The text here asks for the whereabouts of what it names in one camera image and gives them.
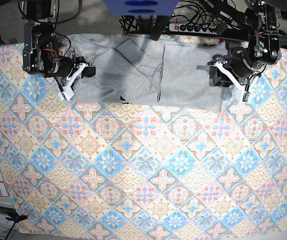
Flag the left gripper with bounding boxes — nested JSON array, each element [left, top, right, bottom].
[[207, 47, 268, 92]]

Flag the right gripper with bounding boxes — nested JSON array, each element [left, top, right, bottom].
[[50, 53, 96, 92]]

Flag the grey T-shirt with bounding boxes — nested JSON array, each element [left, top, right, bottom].
[[69, 34, 228, 112]]

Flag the patterned tile tablecloth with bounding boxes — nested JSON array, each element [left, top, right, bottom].
[[0, 44, 287, 240]]

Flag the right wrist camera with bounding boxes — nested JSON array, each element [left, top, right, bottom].
[[57, 87, 75, 101]]

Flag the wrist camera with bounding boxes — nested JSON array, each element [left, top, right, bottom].
[[57, 87, 75, 101], [234, 89, 251, 102]]

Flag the tangled black cables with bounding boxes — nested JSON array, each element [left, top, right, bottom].
[[118, 14, 144, 35]]

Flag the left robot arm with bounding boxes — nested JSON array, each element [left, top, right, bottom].
[[201, 0, 281, 91]]

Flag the black bracket under mount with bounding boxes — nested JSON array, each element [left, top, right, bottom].
[[149, 15, 170, 41]]

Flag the white power strip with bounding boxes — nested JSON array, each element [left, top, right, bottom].
[[168, 23, 216, 35]]

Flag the black clamp bottom left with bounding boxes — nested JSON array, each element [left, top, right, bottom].
[[5, 213, 28, 224]]

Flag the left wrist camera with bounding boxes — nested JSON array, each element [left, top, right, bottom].
[[234, 89, 251, 102]]

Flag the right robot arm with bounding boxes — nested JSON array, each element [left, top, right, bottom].
[[18, 0, 96, 92]]

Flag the blue mount plate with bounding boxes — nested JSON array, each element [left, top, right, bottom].
[[103, 0, 179, 16]]

